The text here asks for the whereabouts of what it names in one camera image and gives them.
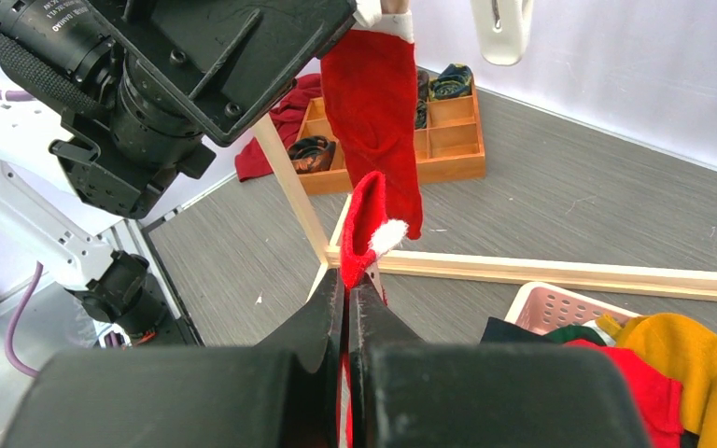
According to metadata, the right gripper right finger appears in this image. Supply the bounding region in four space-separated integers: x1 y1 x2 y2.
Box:
347 273 423 371

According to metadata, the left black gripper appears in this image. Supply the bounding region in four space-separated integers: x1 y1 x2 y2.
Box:
87 0 357 145

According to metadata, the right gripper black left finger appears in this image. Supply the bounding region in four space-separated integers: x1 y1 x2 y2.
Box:
256 268 345 373

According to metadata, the red santa sock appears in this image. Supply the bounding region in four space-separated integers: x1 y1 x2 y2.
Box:
320 1 423 240
340 171 408 447

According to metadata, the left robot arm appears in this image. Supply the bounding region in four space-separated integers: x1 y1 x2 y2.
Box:
0 1 359 346

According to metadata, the white plastic clip hanger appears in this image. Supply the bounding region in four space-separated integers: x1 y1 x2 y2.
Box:
470 0 717 123

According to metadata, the red cloth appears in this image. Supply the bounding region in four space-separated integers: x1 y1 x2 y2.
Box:
234 73 322 182

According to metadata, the rolled black orange sock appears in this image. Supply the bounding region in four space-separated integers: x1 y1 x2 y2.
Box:
287 135 337 175

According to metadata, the pink plastic basket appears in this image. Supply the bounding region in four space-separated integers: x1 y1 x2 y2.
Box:
503 282 640 345

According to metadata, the rolled dark green sock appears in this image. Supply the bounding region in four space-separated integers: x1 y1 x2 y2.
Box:
415 69 430 130

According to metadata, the rolled teal sock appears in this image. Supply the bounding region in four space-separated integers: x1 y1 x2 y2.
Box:
429 63 473 101

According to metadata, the red sock in basket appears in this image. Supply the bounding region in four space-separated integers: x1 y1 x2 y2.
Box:
566 340 683 448

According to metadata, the mustard yellow sock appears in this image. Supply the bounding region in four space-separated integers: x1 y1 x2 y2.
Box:
612 314 717 447

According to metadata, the wooden drying rack frame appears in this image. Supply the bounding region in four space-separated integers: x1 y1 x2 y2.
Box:
252 115 717 301

